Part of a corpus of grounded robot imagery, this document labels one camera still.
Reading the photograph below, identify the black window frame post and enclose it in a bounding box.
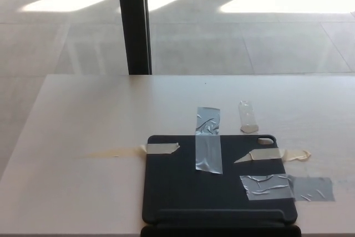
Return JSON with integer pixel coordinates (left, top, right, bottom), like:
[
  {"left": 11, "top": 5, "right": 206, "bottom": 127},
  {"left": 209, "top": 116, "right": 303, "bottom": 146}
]
[{"left": 115, "top": 0, "right": 153, "bottom": 75}]

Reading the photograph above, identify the long grey duct tape strip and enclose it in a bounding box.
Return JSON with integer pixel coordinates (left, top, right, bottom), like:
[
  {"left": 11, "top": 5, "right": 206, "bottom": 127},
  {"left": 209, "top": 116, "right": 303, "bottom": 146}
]
[{"left": 195, "top": 107, "right": 224, "bottom": 175}]

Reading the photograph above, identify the beige masking tape strip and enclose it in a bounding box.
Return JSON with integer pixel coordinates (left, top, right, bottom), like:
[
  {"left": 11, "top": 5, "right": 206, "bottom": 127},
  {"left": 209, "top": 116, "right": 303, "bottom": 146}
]
[
  {"left": 233, "top": 149, "right": 312, "bottom": 164},
  {"left": 76, "top": 142, "right": 181, "bottom": 159}
]

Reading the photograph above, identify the dark navy tablet cover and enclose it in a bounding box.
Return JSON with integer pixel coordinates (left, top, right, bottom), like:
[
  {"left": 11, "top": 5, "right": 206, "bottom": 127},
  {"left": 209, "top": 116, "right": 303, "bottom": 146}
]
[{"left": 140, "top": 134, "right": 302, "bottom": 237}]

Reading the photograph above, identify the wide grey duct tape strip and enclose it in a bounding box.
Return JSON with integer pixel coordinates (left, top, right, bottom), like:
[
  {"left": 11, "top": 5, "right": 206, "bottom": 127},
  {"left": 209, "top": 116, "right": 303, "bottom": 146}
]
[{"left": 239, "top": 173, "right": 336, "bottom": 202}]

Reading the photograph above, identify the clear crumpled tape piece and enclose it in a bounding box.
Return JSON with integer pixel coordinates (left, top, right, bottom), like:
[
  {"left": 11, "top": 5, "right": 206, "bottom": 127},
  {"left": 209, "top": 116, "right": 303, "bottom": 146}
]
[{"left": 238, "top": 100, "right": 260, "bottom": 134}]

